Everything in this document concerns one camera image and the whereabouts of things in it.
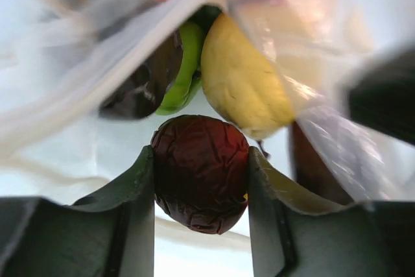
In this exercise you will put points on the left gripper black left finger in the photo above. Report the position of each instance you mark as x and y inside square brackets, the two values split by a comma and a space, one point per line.
[109, 232]

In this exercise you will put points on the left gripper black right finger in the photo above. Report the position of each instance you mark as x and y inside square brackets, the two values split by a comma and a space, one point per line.
[294, 232]

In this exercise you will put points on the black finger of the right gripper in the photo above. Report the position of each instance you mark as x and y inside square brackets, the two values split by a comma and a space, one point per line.
[382, 96]

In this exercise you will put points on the dark red fake plum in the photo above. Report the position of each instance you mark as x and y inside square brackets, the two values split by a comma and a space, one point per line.
[201, 172]

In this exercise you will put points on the dark brown fake fruit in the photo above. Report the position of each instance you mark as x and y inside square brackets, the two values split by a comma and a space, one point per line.
[141, 94]

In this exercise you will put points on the clear polka dot zip bag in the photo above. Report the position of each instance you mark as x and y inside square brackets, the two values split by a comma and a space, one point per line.
[66, 57]

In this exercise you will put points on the yellow fake lemon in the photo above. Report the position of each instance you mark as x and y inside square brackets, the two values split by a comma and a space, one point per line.
[240, 84]

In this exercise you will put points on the green fake pepper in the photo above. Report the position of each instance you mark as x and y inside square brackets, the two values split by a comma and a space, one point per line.
[188, 81]

